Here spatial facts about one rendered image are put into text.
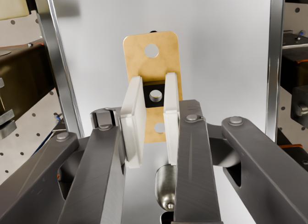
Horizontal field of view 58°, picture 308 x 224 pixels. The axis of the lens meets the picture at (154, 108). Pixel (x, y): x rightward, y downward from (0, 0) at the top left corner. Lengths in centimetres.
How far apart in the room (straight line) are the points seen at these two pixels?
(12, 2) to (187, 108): 17
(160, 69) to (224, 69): 9
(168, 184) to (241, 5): 18
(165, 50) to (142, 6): 8
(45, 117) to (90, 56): 41
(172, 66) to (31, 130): 54
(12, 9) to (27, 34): 37
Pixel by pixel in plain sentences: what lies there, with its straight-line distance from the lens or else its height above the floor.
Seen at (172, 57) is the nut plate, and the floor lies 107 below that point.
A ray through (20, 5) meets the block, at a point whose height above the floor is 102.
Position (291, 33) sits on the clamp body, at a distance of 59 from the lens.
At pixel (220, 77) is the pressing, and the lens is 28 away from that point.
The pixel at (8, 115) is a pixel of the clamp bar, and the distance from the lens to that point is 27.
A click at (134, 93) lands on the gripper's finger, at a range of 16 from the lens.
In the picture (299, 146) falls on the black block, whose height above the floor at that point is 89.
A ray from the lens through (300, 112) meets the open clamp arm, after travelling 31.
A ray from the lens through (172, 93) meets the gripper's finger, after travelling 15.
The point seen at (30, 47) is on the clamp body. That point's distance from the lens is 34.
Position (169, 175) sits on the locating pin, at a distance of 30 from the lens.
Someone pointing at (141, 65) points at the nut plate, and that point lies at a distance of 20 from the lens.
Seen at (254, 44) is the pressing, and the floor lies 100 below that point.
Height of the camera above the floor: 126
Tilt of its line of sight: 68 degrees down
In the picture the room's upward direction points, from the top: 175 degrees counter-clockwise
